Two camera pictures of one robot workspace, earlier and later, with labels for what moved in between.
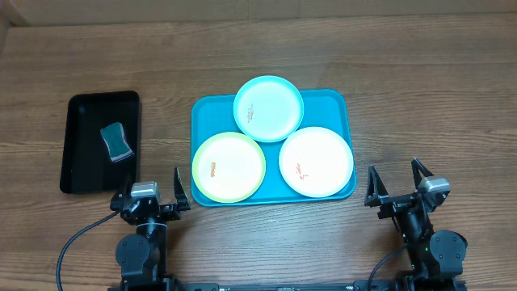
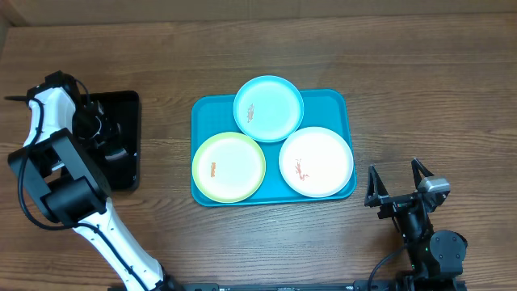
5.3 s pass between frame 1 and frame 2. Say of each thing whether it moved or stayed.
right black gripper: stayed
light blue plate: stayed
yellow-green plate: stayed
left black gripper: moved
